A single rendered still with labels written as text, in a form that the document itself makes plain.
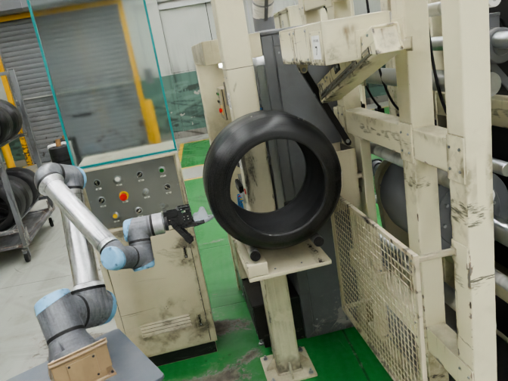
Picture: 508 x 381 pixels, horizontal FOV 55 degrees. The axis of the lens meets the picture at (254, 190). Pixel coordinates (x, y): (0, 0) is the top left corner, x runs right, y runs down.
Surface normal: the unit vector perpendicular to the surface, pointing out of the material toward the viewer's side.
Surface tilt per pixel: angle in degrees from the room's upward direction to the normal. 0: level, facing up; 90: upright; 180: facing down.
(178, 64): 90
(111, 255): 70
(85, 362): 90
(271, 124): 42
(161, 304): 89
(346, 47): 90
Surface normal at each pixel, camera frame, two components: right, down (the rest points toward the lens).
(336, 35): 0.18, 0.25
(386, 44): 0.12, -0.05
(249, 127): -0.19, -0.46
